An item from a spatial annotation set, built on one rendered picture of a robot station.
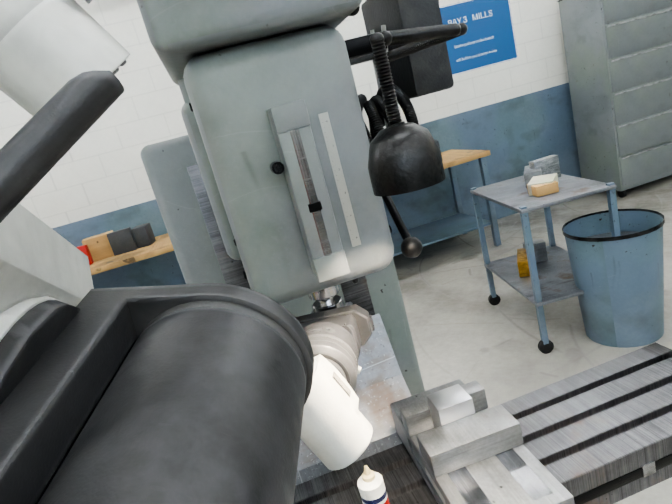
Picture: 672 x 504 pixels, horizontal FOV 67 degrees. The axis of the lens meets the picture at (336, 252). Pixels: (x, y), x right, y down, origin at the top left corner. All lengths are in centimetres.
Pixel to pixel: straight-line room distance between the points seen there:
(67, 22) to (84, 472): 23
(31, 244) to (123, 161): 473
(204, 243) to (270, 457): 91
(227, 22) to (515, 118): 532
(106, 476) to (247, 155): 48
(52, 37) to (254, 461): 24
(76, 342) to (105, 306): 3
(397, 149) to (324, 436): 29
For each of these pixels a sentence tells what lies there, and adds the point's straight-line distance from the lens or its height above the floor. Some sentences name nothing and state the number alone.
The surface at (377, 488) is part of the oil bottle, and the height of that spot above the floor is 98.
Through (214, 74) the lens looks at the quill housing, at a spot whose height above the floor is 160.
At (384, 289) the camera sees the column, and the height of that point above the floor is 111.
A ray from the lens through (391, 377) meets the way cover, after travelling 119.
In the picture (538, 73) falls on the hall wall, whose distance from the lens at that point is 600.
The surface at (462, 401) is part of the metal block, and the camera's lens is 88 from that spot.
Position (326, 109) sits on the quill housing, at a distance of 63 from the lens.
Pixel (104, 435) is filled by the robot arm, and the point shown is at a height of 144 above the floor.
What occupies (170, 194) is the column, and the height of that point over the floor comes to 146.
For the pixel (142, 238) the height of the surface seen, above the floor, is 95.
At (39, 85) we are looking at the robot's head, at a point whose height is 158.
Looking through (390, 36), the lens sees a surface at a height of 158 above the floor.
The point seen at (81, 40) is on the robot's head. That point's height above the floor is 160.
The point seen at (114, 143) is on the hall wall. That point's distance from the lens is 497.
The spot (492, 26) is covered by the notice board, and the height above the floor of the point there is 193.
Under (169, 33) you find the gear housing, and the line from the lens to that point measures 59.
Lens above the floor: 153
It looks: 15 degrees down
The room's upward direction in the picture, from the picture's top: 15 degrees counter-clockwise
